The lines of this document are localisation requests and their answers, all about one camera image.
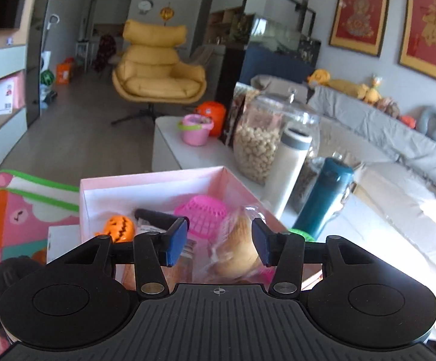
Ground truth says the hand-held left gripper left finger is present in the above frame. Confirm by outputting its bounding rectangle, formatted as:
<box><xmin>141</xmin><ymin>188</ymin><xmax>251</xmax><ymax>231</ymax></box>
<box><xmin>54</xmin><ymin>217</ymin><xmax>189</xmax><ymax>298</ymax></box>

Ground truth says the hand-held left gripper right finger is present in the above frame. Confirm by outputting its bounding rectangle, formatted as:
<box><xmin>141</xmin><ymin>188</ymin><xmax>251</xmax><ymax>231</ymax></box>
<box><xmin>251</xmin><ymin>218</ymin><xmax>383</xmax><ymax>298</ymax></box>

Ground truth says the light packaged bread bun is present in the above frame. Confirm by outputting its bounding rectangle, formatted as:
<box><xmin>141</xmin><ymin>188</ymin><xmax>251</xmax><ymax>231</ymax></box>
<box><xmin>206</xmin><ymin>206</ymin><xmax>276</xmax><ymax>283</ymax></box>

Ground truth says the orange pumpkin toy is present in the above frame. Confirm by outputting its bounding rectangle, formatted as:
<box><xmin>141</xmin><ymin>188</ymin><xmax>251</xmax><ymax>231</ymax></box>
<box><xmin>94</xmin><ymin>214</ymin><xmax>135</xmax><ymax>243</ymax></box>

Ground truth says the white cardboard box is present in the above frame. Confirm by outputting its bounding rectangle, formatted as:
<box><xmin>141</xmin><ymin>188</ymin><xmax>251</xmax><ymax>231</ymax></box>
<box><xmin>79</xmin><ymin>165</ymin><xmax>324</xmax><ymax>290</ymax></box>

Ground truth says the black cylindrical object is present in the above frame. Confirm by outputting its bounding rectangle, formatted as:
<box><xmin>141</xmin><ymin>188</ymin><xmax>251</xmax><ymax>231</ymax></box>
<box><xmin>134</xmin><ymin>208</ymin><xmax>191</xmax><ymax>231</ymax></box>

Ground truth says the pink plastic strainer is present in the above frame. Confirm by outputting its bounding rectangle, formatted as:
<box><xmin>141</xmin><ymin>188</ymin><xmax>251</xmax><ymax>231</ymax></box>
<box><xmin>174</xmin><ymin>194</ymin><xmax>229</xmax><ymax>242</ymax></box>

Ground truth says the white thermos bottle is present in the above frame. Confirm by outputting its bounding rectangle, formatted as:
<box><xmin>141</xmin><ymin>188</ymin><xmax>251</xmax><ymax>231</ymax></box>
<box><xmin>268</xmin><ymin>127</ymin><xmax>313</xmax><ymax>216</ymax></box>

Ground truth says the teal thermos bottle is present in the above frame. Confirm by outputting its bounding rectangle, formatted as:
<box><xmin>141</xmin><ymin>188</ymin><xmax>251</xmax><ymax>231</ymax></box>
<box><xmin>295</xmin><ymin>156</ymin><xmax>355</xmax><ymax>240</ymax></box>

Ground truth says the white coffee table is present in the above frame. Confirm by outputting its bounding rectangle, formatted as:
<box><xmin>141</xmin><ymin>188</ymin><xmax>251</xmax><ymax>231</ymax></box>
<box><xmin>151</xmin><ymin>116</ymin><xmax>301</xmax><ymax>226</ymax></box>

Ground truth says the large glass nut jar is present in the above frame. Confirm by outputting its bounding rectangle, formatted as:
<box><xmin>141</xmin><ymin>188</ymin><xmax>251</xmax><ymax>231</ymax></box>
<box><xmin>232</xmin><ymin>89</ymin><xmax>322</xmax><ymax>186</ymax></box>

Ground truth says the pink toy bucket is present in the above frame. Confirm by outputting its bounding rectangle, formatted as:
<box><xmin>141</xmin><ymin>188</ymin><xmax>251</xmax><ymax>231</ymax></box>
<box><xmin>177</xmin><ymin>113</ymin><xmax>215</xmax><ymax>147</ymax></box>

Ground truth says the orange pumpkin bucket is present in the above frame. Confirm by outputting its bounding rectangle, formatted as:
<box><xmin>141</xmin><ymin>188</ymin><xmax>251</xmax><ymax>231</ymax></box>
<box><xmin>196</xmin><ymin>100</ymin><xmax>227</xmax><ymax>138</ymax></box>

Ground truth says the grey covered sofa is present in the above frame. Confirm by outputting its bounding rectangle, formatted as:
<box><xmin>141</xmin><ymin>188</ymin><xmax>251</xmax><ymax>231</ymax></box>
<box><xmin>250</xmin><ymin>74</ymin><xmax>436</xmax><ymax>332</ymax></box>

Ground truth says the colourful play mat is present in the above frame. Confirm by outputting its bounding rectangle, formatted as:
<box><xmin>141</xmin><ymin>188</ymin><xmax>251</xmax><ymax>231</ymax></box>
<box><xmin>0</xmin><ymin>169</ymin><xmax>82</xmax><ymax>361</ymax></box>

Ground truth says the yellow lounge chair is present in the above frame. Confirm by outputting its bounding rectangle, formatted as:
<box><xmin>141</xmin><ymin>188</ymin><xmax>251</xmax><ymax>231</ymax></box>
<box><xmin>111</xmin><ymin>19</ymin><xmax>207</xmax><ymax>126</ymax></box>

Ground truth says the yellow plush toy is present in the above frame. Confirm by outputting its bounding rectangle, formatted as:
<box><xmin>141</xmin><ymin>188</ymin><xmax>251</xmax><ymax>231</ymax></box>
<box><xmin>307</xmin><ymin>69</ymin><xmax>370</xmax><ymax>100</ymax></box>

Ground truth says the black plush toy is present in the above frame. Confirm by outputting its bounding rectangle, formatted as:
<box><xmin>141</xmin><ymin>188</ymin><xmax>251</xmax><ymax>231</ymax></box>
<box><xmin>0</xmin><ymin>255</ymin><xmax>46</xmax><ymax>340</ymax></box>

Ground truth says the small orange plush toy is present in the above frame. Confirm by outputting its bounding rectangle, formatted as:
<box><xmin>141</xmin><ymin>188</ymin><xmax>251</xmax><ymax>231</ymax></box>
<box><xmin>367</xmin><ymin>75</ymin><xmax>417</xmax><ymax>129</ymax></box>

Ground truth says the dark patterned clothing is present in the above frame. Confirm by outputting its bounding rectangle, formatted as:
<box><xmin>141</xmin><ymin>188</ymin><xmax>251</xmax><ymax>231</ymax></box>
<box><xmin>92</xmin><ymin>34</ymin><xmax>116</xmax><ymax>73</ymax></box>

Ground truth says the orange cardboard box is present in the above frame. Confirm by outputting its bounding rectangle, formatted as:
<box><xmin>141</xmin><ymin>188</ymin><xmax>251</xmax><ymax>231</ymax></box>
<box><xmin>55</xmin><ymin>58</ymin><xmax>74</xmax><ymax>85</ymax></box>

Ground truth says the grey neck pillow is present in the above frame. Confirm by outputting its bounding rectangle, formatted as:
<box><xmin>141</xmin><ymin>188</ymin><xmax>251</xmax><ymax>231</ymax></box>
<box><xmin>416</xmin><ymin>105</ymin><xmax>436</xmax><ymax>142</ymax></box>

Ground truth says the white stool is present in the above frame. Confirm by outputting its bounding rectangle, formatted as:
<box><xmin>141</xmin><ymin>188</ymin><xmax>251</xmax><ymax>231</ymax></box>
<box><xmin>76</xmin><ymin>40</ymin><xmax>91</xmax><ymax>72</ymax></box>

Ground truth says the glass fish tank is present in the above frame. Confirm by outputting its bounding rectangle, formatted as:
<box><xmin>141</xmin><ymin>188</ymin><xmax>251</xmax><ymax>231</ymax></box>
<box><xmin>239</xmin><ymin>0</ymin><xmax>322</xmax><ymax>65</ymax></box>

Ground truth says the orange hanging ornament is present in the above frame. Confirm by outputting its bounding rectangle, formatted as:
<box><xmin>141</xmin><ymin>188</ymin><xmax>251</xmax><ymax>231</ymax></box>
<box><xmin>159</xmin><ymin>2</ymin><xmax>175</xmax><ymax>23</ymax></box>

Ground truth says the white upright vacuum cleaner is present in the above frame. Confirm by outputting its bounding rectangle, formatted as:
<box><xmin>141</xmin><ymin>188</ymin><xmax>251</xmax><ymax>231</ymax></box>
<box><xmin>38</xmin><ymin>14</ymin><xmax>61</xmax><ymax>105</ymax></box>

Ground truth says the wooden tv cabinet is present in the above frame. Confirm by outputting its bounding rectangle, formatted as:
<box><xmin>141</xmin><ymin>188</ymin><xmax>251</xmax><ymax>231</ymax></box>
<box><xmin>0</xmin><ymin>0</ymin><xmax>43</xmax><ymax>166</ymax></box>

